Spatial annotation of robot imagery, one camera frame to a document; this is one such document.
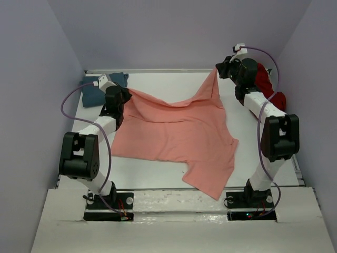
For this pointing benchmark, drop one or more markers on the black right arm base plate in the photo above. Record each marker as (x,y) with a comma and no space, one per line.
(240,209)

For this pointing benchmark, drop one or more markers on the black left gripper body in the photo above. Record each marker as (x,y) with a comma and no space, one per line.
(120,105)

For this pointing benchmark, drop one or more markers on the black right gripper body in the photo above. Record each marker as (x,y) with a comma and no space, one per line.
(233,69)

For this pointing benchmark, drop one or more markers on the white table edge rail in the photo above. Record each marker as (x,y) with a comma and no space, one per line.
(132,71)

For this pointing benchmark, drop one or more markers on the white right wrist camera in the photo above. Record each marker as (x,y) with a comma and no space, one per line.
(239,51)

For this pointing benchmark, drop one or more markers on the aluminium front rail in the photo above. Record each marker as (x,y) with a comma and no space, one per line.
(157,189)

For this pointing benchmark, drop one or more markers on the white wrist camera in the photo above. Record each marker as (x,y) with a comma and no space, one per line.
(239,51)
(104,82)

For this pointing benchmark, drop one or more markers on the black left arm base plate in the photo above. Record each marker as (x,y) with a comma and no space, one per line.
(121,210)

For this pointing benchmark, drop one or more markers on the folded teal t-shirt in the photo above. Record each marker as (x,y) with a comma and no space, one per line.
(92,96)

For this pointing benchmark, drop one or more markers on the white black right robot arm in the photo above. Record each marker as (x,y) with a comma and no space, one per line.
(278,134)

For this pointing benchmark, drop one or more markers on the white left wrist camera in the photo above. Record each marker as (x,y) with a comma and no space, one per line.
(104,82)

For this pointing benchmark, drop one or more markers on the pink t-shirt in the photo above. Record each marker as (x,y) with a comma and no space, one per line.
(192,131)

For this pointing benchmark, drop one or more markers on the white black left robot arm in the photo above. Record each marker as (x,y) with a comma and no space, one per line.
(80,156)

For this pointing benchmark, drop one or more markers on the crumpled red t-shirt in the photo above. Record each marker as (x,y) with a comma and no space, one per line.
(268,87)

